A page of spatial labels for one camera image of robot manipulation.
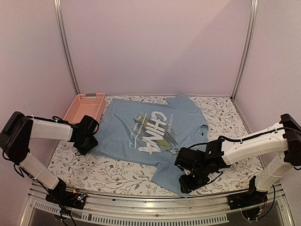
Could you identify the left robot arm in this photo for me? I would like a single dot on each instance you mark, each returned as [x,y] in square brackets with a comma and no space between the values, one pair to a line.
[21,129]

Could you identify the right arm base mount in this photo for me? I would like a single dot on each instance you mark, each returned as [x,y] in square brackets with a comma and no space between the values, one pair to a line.
[248,198]

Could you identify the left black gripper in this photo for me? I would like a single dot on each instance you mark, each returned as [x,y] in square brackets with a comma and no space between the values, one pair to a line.
[94,142]

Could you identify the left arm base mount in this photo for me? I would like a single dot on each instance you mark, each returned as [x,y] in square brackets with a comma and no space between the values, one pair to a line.
[59,195]

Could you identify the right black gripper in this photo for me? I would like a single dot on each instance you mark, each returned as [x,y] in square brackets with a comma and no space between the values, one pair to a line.
[187,186]

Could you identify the pink plastic basket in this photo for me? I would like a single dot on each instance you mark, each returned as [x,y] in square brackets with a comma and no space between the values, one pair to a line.
[92,105]

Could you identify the front aluminium rail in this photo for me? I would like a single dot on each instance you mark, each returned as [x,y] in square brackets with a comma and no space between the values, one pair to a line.
[102,209]

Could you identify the silver brooch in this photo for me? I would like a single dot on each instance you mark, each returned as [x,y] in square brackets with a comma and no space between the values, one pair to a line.
[173,150]

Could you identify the light blue printed t-shirt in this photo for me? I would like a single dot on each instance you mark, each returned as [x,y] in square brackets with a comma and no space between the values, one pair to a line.
[144,132]

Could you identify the floral patterned table mat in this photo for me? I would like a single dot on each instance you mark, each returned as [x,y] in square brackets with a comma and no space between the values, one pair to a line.
[105,175]

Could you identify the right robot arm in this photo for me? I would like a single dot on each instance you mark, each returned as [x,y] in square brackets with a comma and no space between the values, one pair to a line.
[202,159]

